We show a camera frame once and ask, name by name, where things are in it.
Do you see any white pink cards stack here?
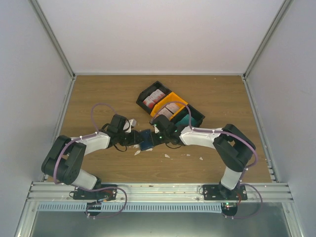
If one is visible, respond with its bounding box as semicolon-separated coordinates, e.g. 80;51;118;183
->
158;103;180;119

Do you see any orange bin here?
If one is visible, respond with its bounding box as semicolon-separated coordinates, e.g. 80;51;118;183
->
150;92;188;120

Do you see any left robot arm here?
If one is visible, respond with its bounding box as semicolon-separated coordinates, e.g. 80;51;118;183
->
41;114;143;199

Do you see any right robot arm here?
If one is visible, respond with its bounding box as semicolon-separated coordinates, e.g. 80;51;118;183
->
151;115;258;200

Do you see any red patterned cards stack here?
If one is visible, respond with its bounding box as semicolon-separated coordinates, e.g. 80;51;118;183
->
143;89;165;109

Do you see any black bin right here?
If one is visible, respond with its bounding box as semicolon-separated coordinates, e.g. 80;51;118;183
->
171;105;205;127

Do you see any black bin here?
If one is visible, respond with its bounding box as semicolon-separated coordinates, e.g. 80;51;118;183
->
171;105;205;127
136;81;171;114

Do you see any black bin left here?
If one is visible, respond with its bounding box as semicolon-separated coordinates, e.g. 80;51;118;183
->
136;81;171;114

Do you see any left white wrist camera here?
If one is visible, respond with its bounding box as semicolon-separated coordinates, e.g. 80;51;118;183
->
123;119;136;133

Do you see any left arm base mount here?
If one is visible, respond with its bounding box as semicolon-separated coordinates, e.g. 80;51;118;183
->
69;184;117;217

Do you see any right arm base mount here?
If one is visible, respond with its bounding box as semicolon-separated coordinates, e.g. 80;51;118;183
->
197;183;248;217

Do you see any grey slotted cable duct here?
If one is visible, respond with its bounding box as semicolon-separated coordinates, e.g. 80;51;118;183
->
38;202;222;213

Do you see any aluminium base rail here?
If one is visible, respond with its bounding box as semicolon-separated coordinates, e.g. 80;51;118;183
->
26;182;294;203

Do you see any left aluminium frame post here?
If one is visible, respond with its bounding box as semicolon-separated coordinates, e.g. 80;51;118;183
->
29;0;76;80

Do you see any aluminium frame post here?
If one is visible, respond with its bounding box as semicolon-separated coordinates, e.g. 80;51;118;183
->
29;0;76;80
242;0;293;80

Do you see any right aluminium frame post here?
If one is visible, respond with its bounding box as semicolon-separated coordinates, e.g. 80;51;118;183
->
242;0;293;80

